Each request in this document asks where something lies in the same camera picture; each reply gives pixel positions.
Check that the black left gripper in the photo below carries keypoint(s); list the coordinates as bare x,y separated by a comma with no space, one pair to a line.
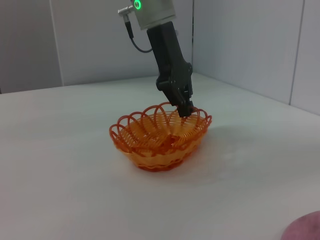
166,52

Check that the pink fuzzy peach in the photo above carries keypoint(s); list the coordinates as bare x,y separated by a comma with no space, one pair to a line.
303,227

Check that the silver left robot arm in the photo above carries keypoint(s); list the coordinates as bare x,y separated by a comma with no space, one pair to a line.
155,13

